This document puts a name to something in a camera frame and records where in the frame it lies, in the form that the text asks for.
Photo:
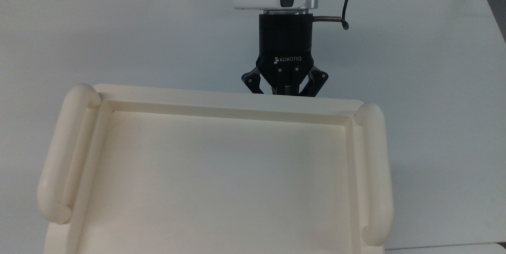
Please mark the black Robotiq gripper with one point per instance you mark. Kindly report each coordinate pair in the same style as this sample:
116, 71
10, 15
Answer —
285, 44

